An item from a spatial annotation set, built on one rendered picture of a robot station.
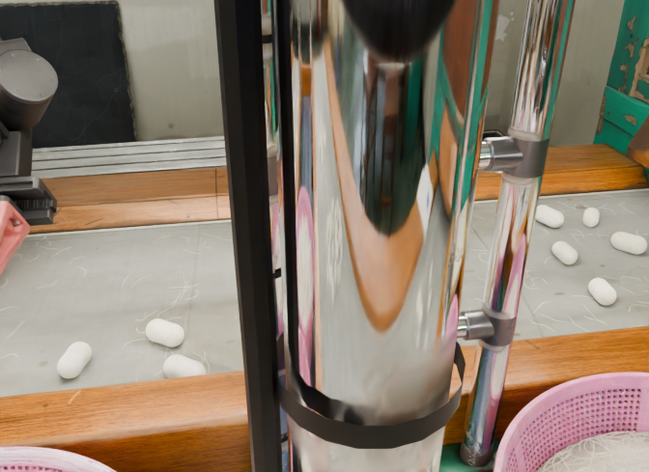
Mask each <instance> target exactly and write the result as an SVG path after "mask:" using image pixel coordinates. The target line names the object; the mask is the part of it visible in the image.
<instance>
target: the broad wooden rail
mask: <svg viewBox="0 0 649 472"><path fill-rule="evenodd" d="M501 174H502V173H496V172H489V173H488V172H486V171H484V169H478V177H477V183H476V191H475V199H474V202H478V201H491V200H498V193H499V187H500V181H501ZM41 180H42V182H43V183H44V184H45V186H46V187H47V188H48V190H49V191H50V192H51V193H52V195H53V196H54V197H55V199H56V200H57V212H55V213H54V219H53V224H51V225H39V226H30V232H29V234H28V235H38V234H52V233H64V232H78V231H91V230H103V229H117V228H129V227H143V226H155V225H168V224H182V223H194V222H207V221H220V220H231V213H230V201H229V189H228V178H227V167H222V168H207V169H191V170H176V171H160V172H145V173H129V174H114V175H98V176H83V177H67V178H52V179H41ZM646 188H649V181H648V179H647V175H646V172H645V168H644V167H643V166H642V165H640V164H638V163H636V162H634V161H632V160H631V159H629V158H628V157H626V155H625V154H623V153H621V152H619V151H618V150H616V149H615V148H614V147H612V146H611V145H609V144H593V145H577V146H562V147H549V149H548V154H547V160H546V165H545V171H544V175H543V180H542V186H541V191H540V197H543V196H556V195H569V194H581V193H595V192H608V191H621V190H634V189H646Z"/></svg>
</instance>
